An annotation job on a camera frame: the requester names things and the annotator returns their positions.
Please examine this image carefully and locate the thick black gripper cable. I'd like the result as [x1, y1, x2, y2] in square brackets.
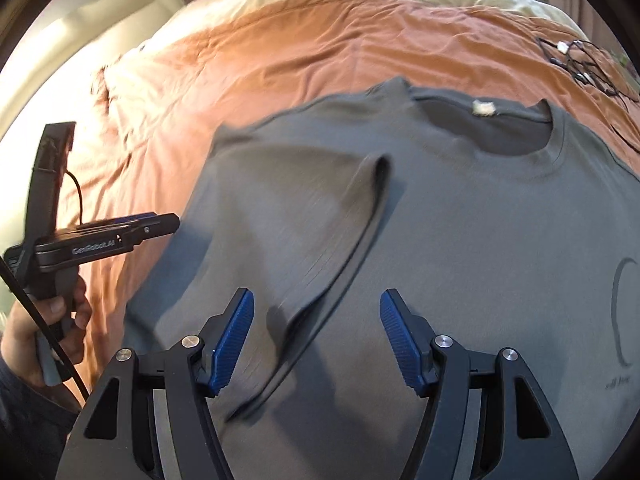
[0, 255, 93, 406]

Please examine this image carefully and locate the person's left hand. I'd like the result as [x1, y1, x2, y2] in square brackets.
[0, 280, 94, 388]

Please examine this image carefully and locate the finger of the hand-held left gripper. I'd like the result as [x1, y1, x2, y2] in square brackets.
[82, 213, 158, 231]
[116, 213, 181, 250]

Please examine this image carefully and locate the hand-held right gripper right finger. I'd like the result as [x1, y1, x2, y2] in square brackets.
[379, 287, 581, 480]

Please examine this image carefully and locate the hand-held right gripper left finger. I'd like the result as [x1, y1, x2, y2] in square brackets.
[55, 287, 256, 480]

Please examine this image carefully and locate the orange blanket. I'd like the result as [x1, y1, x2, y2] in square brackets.
[65, 0, 640, 391]

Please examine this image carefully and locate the thin black wire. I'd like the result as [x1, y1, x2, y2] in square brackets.
[64, 169, 85, 224]

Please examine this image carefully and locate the grey t-shirt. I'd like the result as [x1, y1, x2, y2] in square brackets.
[122, 77, 640, 480]

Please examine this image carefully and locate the black cable tangle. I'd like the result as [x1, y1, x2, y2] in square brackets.
[536, 35, 640, 153]

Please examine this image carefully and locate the person's left forearm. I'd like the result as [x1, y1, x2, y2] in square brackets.
[0, 355, 83, 480]

